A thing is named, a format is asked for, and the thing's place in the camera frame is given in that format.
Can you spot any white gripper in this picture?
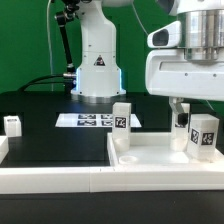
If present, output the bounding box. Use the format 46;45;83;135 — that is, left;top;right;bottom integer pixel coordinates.
145;49;224;127

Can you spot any white square table top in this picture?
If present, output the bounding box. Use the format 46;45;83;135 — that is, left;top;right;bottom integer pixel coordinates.
107;132;224;166

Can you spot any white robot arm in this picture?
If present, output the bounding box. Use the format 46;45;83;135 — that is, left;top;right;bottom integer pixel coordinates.
72;0;224;114

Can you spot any white U-shaped fence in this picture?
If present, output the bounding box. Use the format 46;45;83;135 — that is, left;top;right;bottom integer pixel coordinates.
0;134;224;195

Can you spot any marker sheet with tags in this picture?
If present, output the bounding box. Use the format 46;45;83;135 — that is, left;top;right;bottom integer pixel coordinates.
55;113;141;128

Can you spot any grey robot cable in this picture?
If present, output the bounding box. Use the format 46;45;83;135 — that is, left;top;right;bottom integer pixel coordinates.
130;0;150;36

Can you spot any white thin cable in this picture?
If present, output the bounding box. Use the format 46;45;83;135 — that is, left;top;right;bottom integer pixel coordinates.
46;0;55;92

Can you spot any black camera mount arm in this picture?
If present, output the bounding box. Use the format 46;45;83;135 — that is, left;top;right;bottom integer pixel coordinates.
55;0;80;93

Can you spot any black cable bundle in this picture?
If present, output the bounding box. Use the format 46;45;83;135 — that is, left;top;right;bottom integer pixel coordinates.
18;73;74;92

